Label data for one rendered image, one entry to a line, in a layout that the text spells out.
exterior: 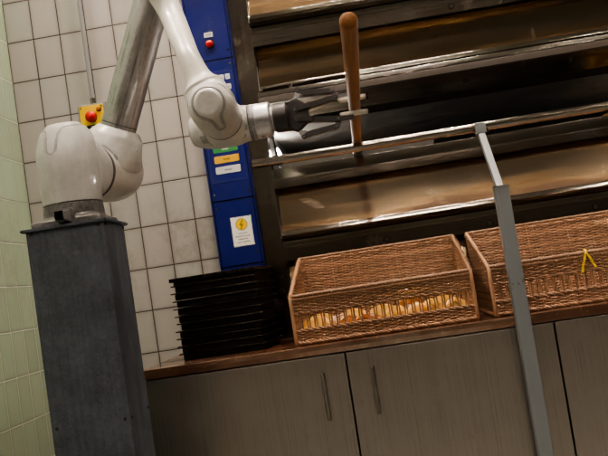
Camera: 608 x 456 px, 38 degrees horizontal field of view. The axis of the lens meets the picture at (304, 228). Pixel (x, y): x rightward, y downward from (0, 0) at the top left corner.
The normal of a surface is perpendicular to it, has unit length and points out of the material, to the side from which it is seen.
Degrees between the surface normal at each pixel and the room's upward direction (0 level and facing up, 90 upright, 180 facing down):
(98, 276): 90
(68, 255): 90
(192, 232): 90
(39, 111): 90
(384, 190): 70
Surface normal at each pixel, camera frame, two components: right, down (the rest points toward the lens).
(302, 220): -0.13, -0.38
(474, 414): -0.08, -0.05
